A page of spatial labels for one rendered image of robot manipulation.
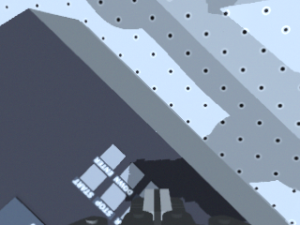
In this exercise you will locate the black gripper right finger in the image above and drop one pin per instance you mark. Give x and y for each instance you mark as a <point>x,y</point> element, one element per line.
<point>171,211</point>

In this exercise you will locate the white lab instrument with lid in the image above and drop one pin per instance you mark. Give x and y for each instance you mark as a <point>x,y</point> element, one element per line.
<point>81,135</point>

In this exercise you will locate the grey perforated base plate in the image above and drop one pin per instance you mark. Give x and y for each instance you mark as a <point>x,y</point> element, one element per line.
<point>229,69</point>

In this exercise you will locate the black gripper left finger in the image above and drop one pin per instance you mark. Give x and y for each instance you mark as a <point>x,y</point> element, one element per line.
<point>143,211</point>

